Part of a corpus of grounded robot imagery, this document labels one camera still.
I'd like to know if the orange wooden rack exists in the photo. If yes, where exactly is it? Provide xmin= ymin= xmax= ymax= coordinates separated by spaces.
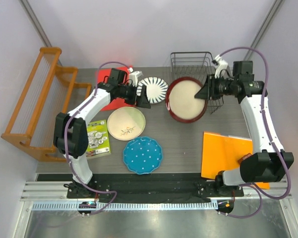
xmin=1 ymin=47 xmax=92 ymax=162

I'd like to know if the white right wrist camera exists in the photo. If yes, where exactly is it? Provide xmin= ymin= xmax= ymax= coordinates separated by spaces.
xmin=212 ymin=55 xmax=228 ymax=78

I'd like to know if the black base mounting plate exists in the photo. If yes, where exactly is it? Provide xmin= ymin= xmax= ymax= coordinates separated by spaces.
xmin=64 ymin=173 xmax=244 ymax=204

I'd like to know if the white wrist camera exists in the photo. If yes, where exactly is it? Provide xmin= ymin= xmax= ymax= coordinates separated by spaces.
xmin=212 ymin=55 xmax=228 ymax=78
xmin=128 ymin=71 xmax=143 ymax=86

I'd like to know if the red folder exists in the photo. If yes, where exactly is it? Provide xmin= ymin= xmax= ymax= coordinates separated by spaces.
xmin=92 ymin=67 xmax=134 ymax=111

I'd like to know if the small brown block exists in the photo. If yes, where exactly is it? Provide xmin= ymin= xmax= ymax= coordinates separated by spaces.
xmin=238 ymin=153 xmax=252 ymax=165

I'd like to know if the white slotted cable duct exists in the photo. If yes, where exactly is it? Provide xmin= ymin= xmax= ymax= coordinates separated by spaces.
xmin=32 ymin=200 xmax=218 ymax=211

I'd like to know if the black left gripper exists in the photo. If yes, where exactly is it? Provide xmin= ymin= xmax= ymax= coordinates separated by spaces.
xmin=117 ymin=83 xmax=150 ymax=108

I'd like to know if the blue polka dot plate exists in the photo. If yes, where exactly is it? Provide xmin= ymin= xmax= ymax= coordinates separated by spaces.
xmin=122 ymin=136 xmax=163 ymax=175

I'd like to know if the white blue striped plate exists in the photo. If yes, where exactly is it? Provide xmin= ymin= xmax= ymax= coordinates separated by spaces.
xmin=137 ymin=76 xmax=168 ymax=105

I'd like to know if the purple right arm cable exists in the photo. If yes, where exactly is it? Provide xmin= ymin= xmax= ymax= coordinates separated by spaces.
xmin=215 ymin=46 xmax=293 ymax=219

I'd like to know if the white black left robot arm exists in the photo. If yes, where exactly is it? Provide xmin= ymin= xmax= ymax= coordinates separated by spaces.
xmin=53 ymin=68 xmax=151 ymax=198

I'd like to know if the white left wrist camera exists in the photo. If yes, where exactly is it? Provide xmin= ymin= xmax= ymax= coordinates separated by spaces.
xmin=128 ymin=71 xmax=143 ymax=86

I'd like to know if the cream plate with twig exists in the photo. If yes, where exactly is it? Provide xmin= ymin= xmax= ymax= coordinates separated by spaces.
xmin=107 ymin=107 xmax=146 ymax=141

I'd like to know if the dark red rimmed plate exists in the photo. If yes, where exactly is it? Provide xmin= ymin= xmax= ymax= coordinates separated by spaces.
xmin=165 ymin=76 xmax=208 ymax=123

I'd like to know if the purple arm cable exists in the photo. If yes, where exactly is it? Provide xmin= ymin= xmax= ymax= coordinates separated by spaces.
xmin=215 ymin=46 xmax=293 ymax=219
xmin=64 ymin=61 xmax=135 ymax=216

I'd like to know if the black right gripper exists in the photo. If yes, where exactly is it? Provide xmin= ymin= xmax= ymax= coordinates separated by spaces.
xmin=196 ymin=73 xmax=238 ymax=100

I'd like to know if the orange folder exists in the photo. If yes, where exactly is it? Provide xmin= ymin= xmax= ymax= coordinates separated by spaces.
xmin=201 ymin=131 xmax=270 ymax=190

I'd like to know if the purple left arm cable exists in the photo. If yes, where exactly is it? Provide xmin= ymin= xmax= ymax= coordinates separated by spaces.
xmin=64 ymin=61 xmax=135 ymax=216

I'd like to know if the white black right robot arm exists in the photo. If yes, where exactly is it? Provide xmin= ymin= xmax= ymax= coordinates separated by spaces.
xmin=195 ymin=58 xmax=294 ymax=196

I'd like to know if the green booklet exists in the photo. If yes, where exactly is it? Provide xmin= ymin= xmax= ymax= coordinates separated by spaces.
xmin=85 ymin=119 xmax=111 ymax=159

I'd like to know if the black wire dish rack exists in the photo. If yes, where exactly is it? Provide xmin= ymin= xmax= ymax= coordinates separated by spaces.
xmin=170 ymin=52 xmax=224 ymax=113

